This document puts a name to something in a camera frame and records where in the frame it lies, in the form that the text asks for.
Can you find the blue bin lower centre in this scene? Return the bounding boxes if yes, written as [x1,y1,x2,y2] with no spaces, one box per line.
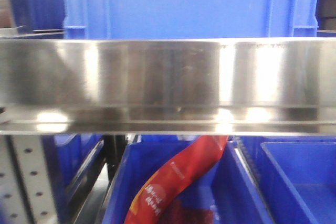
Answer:
[103,137,272,223]

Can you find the blue bin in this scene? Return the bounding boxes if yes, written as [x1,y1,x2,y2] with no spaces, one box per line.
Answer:
[103,137,272,223]
[41,134,104,190]
[238,136,335,223]

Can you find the blue bin lower left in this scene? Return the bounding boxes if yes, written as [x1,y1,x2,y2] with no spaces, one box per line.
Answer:
[41,134,104,190]

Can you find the blue bin lower right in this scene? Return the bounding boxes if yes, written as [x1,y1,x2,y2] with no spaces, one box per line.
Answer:
[238,136,335,223]

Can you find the red snack bag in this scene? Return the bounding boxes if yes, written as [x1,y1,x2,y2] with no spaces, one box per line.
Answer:
[124,135,229,223]

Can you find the large light blue crate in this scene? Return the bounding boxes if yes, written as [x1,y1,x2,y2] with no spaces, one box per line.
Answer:
[64,0,318,39]

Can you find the dark blue crate upper left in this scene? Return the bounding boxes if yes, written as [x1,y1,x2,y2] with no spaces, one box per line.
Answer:
[10,0,65,33]

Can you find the stainless steel shelf rail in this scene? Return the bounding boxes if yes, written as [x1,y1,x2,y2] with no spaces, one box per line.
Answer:
[1,38,335,135]

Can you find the white perforated rack post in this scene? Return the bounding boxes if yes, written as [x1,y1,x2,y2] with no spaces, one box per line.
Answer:
[1,135,62,223]

